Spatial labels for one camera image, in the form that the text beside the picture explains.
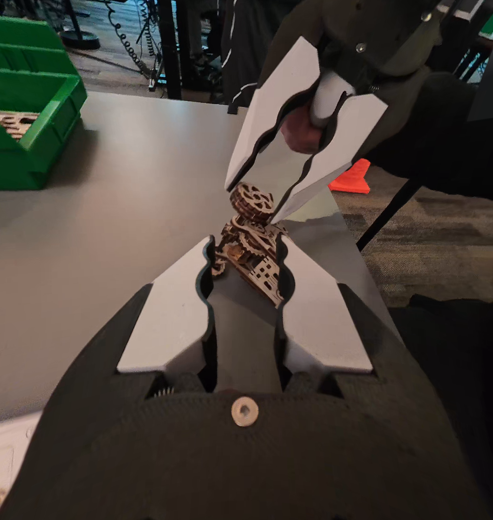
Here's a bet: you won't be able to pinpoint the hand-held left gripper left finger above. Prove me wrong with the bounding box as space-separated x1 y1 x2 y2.
116 235 218 392

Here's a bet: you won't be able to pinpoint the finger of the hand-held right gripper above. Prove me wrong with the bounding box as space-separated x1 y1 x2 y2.
225 37 322 192
271 91 389 224

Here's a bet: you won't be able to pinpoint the green plastic bin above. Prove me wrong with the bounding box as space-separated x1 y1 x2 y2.
0 14 88 191

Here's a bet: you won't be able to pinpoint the orange traffic cone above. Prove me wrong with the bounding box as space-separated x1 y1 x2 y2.
328 158 371 194

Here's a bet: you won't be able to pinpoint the wooden buggy model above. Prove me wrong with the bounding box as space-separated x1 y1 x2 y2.
210 215 289 308

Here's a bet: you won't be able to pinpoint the person's right hand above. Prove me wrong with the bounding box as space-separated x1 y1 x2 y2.
280 103 326 154

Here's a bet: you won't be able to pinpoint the black chair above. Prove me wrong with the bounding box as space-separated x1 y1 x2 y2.
356 179 422 251

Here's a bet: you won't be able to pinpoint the instruction booklet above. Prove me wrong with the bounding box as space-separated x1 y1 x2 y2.
0 410 42 520

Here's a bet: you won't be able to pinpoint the wooden sheet offcuts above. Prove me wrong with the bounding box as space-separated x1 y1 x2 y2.
0 112 39 141

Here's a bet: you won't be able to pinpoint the wooden wheel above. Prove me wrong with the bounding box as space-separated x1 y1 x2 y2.
229 183 275 223

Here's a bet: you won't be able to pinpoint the black cable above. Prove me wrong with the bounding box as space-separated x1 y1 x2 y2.
104 0 158 78

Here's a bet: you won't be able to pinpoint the black jacket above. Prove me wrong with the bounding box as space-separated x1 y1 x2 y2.
221 0 273 115

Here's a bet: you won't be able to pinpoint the person's right forearm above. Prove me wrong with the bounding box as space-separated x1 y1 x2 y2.
352 73 493 204

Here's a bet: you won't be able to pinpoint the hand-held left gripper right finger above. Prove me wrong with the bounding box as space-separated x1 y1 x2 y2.
273 235 374 392

